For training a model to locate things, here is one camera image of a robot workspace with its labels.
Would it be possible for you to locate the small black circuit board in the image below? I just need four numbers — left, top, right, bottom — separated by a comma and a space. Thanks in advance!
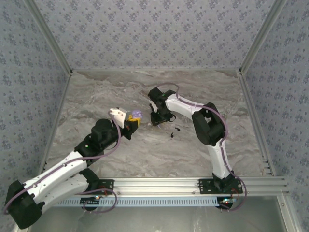
218, 197, 236, 209
80, 197, 101, 206

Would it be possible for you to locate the aluminium lower frame bar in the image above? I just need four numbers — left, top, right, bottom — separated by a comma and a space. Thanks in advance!
276, 195, 301, 232

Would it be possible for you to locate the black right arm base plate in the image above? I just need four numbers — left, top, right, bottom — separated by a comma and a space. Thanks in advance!
198, 178, 243, 194

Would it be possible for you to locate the light blue slotted cable tray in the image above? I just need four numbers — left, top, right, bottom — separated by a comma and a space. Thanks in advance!
52, 197, 221, 207

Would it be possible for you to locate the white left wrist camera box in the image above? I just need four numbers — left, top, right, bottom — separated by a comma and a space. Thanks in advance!
109, 108, 128, 129

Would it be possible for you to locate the aluminium frame post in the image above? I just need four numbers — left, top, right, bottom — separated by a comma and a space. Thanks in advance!
238, 0, 288, 74
24, 0, 73, 74

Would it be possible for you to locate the aluminium mounting rail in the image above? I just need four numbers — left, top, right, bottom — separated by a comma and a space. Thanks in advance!
26, 177, 290, 196

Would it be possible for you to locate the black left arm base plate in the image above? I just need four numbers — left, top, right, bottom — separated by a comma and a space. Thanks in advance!
79, 180, 114, 195

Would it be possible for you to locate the grey metal lower shelf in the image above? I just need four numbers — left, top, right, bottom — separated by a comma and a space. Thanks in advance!
28, 205, 288, 232

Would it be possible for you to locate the aluminium table side rail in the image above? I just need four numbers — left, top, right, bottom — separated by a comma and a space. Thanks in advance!
238, 69, 276, 176
38, 70, 73, 174

